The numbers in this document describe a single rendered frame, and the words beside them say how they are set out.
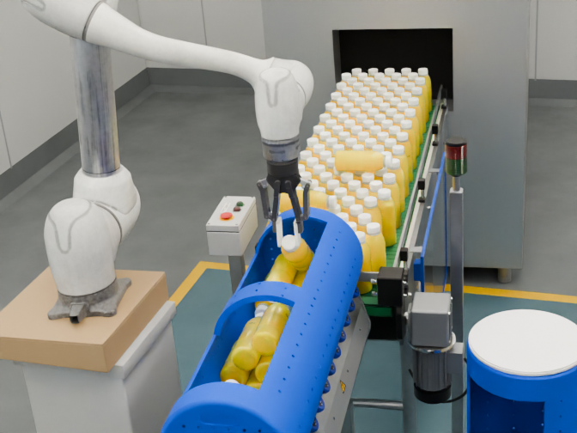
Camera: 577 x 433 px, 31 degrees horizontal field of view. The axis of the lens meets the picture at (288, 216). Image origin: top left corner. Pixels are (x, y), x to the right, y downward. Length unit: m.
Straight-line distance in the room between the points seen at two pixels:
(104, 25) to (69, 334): 0.76
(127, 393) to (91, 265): 0.34
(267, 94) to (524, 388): 0.89
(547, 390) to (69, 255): 1.19
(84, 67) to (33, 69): 3.83
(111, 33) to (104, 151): 0.41
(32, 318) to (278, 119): 0.85
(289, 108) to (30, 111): 4.20
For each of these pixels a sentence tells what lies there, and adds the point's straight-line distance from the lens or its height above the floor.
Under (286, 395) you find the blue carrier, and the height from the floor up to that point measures 1.18.
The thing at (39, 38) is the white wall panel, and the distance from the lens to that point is 6.55.
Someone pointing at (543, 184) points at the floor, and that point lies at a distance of 5.85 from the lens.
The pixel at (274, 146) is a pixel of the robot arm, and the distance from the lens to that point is 2.42.
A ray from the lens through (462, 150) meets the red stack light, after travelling 3.07.
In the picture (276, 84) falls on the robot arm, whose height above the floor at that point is 1.66.
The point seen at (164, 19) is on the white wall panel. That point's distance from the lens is 7.63.
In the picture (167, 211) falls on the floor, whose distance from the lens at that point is 5.77.
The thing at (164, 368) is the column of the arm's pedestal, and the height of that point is 0.84.
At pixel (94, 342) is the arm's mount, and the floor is 1.08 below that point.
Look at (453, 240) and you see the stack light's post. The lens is 3.20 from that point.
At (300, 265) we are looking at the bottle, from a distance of 2.66.
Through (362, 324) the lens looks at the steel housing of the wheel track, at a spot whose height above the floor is 0.87.
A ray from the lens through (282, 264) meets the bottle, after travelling 2.72.
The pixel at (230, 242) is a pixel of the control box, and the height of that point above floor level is 1.04.
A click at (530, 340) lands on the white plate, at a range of 2.55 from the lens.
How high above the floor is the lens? 2.42
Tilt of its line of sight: 26 degrees down
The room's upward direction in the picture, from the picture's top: 5 degrees counter-clockwise
